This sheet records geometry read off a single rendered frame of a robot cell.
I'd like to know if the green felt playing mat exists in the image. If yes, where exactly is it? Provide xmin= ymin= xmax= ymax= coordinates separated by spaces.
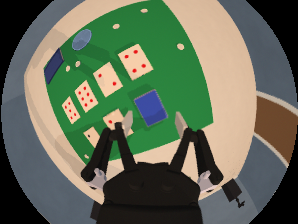
xmin=45 ymin=0 xmax=214 ymax=165

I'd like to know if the beige playing card with red pips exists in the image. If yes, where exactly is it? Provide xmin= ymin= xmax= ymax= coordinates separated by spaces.
xmin=75 ymin=80 xmax=98 ymax=112
xmin=93 ymin=62 xmax=123 ymax=97
xmin=118 ymin=44 xmax=153 ymax=80
xmin=62 ymin=96 xmax=81 ymax=124
xmin=103 ymin=109 xmax=134 ymax=136

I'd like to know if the beige card with black dots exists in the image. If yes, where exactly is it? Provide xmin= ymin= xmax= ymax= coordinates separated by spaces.
xmin=84 ymin=127 xmax=100 ymax=148

